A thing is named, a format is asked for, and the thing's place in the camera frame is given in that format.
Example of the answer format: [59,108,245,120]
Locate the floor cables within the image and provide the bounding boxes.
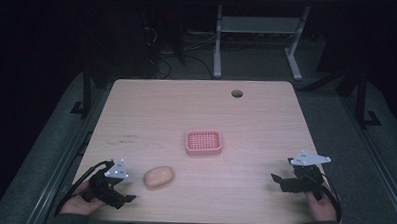
[139,13,221,82]

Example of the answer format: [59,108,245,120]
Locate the pink soap dish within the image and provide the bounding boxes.
[184,128,224,158]

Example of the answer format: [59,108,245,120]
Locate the person's left hand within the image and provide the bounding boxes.
[59,180,107,218]

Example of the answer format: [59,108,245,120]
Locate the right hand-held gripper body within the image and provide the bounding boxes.
[279,149,332,202]

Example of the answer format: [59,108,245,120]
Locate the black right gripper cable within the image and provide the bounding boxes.
[318,171,344,224]

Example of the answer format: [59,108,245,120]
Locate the tan potato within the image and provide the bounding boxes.
[143,164,176,191]

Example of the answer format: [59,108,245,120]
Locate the person's right hand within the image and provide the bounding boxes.
[303,182,339,223]

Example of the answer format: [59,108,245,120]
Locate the white metal desk frame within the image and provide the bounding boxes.
[213,2,312,82]

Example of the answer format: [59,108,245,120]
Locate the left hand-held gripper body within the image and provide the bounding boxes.
[80,157,131,211]

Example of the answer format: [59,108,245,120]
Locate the black metal stand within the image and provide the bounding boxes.
[69,59,104,120]
[334,68,384,130]

